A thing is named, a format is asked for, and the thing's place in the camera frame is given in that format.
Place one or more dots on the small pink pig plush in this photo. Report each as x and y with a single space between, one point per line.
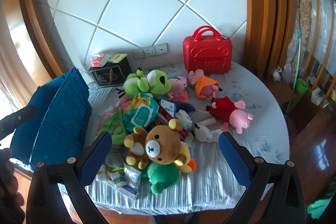
178 83

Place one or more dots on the blue plastic storage crate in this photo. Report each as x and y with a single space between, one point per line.
65 108

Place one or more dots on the beige curtain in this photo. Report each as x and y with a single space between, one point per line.
13 69

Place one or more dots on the mint tissue packet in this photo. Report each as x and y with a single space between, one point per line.
183 120

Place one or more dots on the grey cloth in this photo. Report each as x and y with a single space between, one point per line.
115 158

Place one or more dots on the brown bear plush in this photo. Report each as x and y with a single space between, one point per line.
160 142

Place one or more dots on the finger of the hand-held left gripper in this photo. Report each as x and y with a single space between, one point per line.
18 117

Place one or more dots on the person's left hand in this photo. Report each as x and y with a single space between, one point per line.
9 182

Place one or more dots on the red-dress pig plush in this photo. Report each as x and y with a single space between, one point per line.
223 108

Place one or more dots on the wooden wall frame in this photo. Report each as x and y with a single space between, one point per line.
262 3
34 16

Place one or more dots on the green cloth bag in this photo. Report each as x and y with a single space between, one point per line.
115 129

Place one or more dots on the orange-dress pig plush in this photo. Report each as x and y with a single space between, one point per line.
204 85

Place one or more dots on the dark green plush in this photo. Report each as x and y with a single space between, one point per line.
162 176

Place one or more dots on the white goose plush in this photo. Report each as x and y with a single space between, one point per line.
206 134

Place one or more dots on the red hard-shell small suitcase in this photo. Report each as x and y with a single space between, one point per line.
207 56

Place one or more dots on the green cloth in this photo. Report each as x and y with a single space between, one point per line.
321 207

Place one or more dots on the wooden stick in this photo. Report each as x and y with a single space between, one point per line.
207 122

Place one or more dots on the maroon knit scarf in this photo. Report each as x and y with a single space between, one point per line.
164 119

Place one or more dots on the teal wet wipes pack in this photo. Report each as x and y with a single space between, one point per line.
141 115

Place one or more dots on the red tissue pack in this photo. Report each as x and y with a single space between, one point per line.
98 61

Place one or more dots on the beige flat box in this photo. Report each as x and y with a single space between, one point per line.
116 58

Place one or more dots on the patterned hanging tapestry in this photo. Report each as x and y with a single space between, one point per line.
302 24

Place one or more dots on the pink patterned packet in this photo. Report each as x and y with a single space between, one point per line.
107 115

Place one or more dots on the dark blue duster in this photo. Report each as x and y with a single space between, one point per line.
187 106

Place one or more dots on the wooden nightstand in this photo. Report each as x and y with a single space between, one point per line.
281 92

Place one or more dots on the green frog plush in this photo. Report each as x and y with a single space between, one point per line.
157 82

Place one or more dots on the flat blue-white medicine box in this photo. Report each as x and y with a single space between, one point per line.
128 192

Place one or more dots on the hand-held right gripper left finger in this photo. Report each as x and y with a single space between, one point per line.
95 158

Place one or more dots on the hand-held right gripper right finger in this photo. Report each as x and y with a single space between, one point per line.
235 158

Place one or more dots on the clear plastic bag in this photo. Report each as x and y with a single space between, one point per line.
132 176

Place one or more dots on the yellow duck plush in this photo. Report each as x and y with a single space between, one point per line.
187 161

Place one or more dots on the black metal box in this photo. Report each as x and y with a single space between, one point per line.
105 77

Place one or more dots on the small white medicine box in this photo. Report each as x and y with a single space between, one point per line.
118 180

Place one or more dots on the blue and white box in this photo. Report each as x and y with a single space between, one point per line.
166 107

